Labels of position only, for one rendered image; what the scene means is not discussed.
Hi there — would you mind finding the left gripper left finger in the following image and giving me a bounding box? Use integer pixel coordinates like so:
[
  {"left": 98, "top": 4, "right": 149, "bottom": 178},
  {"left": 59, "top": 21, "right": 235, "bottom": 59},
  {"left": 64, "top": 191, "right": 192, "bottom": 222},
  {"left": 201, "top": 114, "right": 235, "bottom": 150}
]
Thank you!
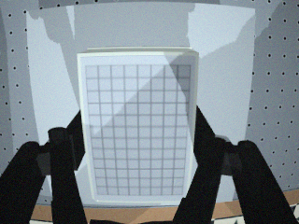
[{"left": 0, "top": 109, "right": 87, "bottom": 224}]

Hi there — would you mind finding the grey flat base plate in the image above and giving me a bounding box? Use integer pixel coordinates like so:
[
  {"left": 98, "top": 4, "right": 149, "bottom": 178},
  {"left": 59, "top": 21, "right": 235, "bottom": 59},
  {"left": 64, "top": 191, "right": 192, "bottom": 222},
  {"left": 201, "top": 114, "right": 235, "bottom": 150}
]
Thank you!
[{"left": 0, "top": 0, "right": 299, "bottom": 193}]

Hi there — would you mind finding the white deep-well block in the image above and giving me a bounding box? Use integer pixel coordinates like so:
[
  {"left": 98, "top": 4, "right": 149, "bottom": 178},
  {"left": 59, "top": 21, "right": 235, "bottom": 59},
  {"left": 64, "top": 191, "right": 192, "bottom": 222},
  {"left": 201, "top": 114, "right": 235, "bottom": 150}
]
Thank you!
[{"left": 78, "top": 46, "right": 199, "bottom": 203}]

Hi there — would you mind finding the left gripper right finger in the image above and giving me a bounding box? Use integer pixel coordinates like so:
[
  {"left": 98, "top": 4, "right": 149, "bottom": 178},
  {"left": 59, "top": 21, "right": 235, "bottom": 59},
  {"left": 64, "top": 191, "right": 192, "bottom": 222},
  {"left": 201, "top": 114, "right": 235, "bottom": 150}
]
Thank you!
[{"left": 171, "top": 106, "right": 299, "bottom": 224}]

